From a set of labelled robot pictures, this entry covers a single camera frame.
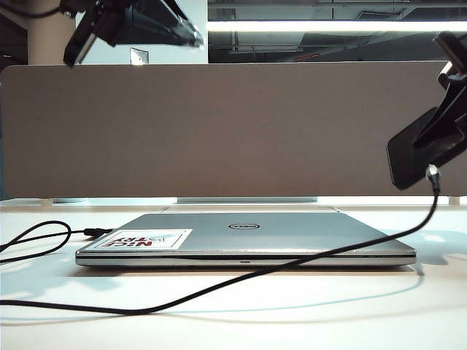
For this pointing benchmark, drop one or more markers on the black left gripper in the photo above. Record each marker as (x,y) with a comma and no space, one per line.
(106,18)

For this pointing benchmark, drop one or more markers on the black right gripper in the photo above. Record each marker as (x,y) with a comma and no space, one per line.
(456,54)

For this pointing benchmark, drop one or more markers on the black smartphone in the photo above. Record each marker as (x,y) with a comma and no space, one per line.
(405,156)

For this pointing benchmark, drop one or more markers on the beige round column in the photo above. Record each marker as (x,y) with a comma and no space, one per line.
(44,43)

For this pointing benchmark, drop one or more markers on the brown fabric desk partition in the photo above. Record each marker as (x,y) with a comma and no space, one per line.
(233,131)

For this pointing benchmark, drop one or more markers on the long ceiling light strip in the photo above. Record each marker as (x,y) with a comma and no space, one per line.
(328,26)

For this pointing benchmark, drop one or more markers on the pale grey partition foot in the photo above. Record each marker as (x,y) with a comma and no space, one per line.
(248,200)

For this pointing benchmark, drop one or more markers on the silver Dell laptop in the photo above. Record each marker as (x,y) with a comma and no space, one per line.
(292,237)

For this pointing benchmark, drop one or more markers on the white sticker with red print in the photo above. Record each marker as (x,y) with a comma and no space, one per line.
(146,240)

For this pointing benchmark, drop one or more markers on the metal wall plate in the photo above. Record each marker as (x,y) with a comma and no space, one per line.
(140,57)

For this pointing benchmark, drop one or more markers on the white partition bracket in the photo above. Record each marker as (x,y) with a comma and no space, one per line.
(46,203)
(454,201)

